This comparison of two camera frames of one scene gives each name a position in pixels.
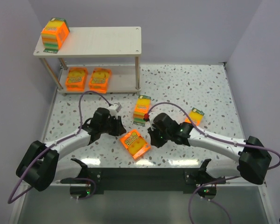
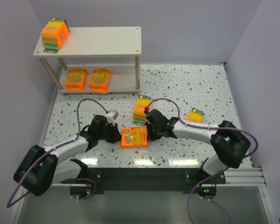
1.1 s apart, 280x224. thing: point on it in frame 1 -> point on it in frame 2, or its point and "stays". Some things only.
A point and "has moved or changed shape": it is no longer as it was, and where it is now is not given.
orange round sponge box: x=98 y=82 stays
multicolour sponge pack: x=54 y=34 stays
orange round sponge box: x=75 y=81 stays
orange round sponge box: x=133 y=142 has moved or changed shape
